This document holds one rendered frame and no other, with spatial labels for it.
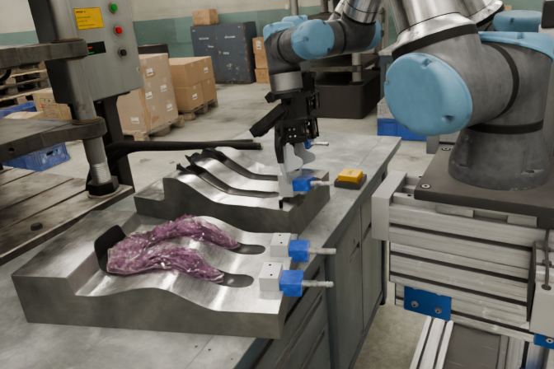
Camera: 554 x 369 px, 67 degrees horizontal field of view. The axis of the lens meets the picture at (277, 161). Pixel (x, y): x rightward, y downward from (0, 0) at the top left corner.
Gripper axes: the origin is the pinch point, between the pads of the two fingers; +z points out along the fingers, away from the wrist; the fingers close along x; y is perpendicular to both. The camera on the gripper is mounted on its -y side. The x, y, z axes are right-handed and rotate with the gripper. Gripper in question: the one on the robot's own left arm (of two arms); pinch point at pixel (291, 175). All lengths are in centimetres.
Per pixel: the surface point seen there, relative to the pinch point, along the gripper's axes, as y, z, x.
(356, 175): 5.8, 7.6, 30.2
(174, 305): -5.4, 13.3, -39.1
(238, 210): -12.5, 6.8, -6.4
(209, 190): -22.2, 2.3, -4.2
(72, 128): -71, -18, -4
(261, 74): -358, -56, 607
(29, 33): -669, -179, 376
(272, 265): 7.2, 11.0, -25.6
